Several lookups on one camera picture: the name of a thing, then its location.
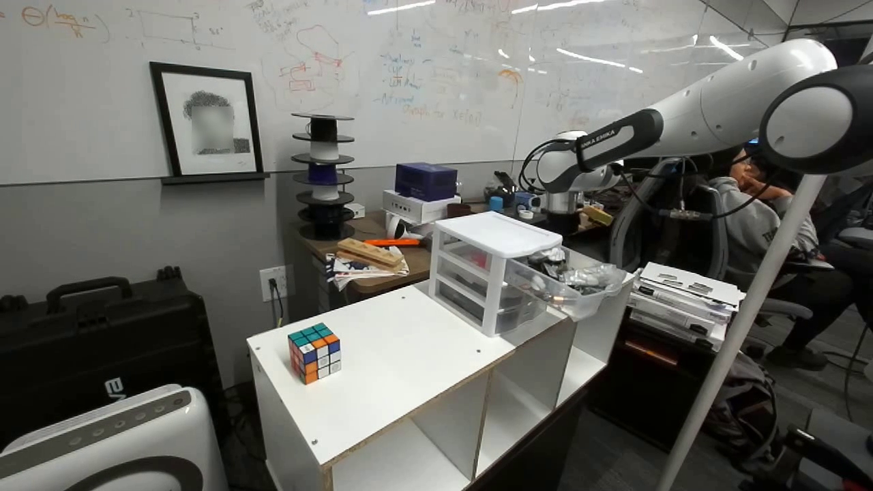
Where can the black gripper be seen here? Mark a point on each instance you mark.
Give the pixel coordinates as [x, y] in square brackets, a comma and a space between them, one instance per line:
[571, 233]

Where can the clear plastic drawer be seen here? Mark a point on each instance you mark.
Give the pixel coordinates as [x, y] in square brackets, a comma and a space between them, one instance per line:
[582, 287]

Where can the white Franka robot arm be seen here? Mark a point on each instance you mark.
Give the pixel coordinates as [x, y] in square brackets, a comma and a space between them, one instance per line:
[710, 110]

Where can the black items in drawer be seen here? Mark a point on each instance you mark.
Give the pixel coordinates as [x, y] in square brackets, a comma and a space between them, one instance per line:
[550, 263]

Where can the white three-drawer plastic cabinet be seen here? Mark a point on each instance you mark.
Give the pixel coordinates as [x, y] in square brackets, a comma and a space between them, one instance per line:
[494, 237]

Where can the stack of white papers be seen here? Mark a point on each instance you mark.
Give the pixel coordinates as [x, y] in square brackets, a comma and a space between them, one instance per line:
[686, 290]

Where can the purple box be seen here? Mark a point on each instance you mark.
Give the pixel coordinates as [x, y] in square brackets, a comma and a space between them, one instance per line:
[427, 182]

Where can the white flat box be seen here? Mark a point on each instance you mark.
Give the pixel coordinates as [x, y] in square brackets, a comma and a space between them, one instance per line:
[417, 209]

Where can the brown wooden desk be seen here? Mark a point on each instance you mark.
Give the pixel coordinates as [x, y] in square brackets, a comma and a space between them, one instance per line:
[413, 263]

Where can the white mug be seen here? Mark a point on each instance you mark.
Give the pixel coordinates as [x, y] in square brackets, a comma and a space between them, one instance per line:
[397, 224]

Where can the orange tool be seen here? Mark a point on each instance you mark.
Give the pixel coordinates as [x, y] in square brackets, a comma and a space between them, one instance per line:
[397, 241]

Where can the seated person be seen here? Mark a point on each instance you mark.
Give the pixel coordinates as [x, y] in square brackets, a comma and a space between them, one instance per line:
[754, 227]

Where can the white tripod pole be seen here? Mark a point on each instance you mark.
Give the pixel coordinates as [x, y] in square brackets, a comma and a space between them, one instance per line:
[738, 336]

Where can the wooden block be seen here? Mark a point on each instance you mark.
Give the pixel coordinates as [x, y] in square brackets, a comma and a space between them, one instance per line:
[371, 252]

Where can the white cube shelf unit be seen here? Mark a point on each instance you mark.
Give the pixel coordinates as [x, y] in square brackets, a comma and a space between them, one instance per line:
[398, 363]

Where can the printed paper sheet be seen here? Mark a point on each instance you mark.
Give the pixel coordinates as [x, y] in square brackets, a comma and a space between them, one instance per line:
[356, 273]

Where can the whiteboard with writing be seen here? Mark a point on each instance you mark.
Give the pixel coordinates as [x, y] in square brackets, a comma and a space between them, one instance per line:
[410, 84]

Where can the black stacked spool tower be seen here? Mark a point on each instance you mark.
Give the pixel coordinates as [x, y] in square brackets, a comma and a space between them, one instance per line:
[324, 182]

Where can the Rubik's cube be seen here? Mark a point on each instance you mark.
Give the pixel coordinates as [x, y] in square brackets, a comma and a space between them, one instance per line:
[315, 354]

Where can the black framed portrait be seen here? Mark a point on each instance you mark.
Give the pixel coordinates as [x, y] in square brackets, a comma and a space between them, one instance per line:
[208, 123]

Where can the black hard case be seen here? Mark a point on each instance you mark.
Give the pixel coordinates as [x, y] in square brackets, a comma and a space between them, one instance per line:
[98, 344]

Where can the white appliance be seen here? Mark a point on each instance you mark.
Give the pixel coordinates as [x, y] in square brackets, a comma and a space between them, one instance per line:
[109, 438]

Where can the gold wrist camera bar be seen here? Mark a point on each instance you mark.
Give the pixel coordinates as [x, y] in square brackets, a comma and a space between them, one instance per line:
[599, 216]

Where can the white wall outlet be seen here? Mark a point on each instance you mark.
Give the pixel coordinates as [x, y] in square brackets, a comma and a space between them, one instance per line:
[273, 283]

